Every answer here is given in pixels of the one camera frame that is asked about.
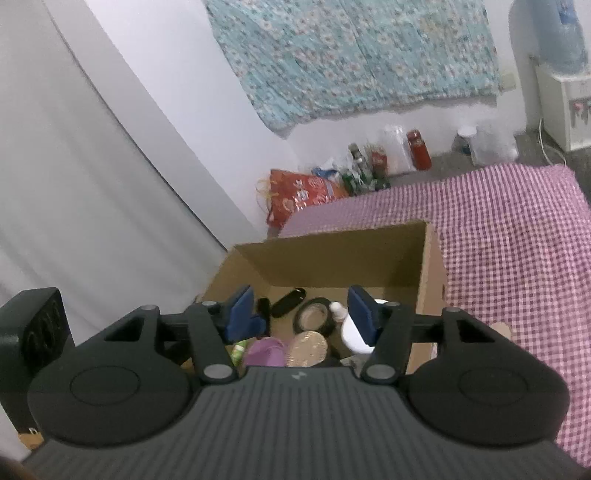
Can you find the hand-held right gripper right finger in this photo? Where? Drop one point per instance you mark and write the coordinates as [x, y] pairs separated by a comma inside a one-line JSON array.
[[362, 318]]

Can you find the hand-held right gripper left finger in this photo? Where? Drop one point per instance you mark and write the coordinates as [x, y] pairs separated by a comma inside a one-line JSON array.
[[240, 314]]

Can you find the white pill bottle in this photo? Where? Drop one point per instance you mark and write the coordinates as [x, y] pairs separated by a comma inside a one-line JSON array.
[[353, 337]]

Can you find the black lipstick tube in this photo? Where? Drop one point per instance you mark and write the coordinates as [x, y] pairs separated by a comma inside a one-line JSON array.
[[263, 307]]

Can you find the green lip balm tube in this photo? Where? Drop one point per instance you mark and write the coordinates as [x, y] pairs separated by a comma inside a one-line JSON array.
[[238, 353]]

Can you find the pink plastic lid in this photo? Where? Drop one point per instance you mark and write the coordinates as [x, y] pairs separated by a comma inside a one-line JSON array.
[[263, 353]]

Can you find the black tape roll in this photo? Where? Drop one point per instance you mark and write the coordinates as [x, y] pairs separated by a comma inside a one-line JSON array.
[[318, 301]]

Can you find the large cardboard box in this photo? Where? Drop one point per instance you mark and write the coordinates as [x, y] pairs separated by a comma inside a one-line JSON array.
[[346, 258]]

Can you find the dark jar with gold lid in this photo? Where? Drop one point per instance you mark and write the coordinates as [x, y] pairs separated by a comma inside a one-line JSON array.
[[307, 350]]

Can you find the small cardboard box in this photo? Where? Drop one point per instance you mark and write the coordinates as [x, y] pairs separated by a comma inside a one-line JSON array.
[[30, 441]]

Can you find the red gift bag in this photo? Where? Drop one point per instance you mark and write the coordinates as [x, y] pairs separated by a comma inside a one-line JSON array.
[[300, 194]]

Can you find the blue and white bag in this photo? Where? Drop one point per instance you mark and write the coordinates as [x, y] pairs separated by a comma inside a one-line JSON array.
[[327, 171]]

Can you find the purple checkered tablecloth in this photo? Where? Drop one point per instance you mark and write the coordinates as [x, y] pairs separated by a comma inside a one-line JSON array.
[[508, 258]]

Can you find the red label bottle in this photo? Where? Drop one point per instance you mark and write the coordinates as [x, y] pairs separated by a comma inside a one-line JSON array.
[[378, 161]]

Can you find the white curtain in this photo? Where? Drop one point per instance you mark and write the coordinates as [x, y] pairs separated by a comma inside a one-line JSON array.
[[69, 184]]

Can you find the red plastic jar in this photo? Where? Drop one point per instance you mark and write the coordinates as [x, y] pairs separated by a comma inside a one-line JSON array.
[[419, 150]]

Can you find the clear plastic container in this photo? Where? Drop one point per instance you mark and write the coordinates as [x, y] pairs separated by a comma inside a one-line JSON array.
[[494, 147]]

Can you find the blue floral cloth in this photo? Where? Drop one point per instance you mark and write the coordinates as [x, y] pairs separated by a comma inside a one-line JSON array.
[[346, 55]]

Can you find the white water dispenser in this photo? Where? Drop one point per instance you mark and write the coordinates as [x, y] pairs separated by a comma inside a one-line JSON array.
[[568, 115]]

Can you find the large water jug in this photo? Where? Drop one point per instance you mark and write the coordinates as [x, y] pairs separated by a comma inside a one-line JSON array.
[[558, 41]]

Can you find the white wall socket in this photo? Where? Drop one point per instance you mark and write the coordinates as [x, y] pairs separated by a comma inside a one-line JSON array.
[[509, 82]]

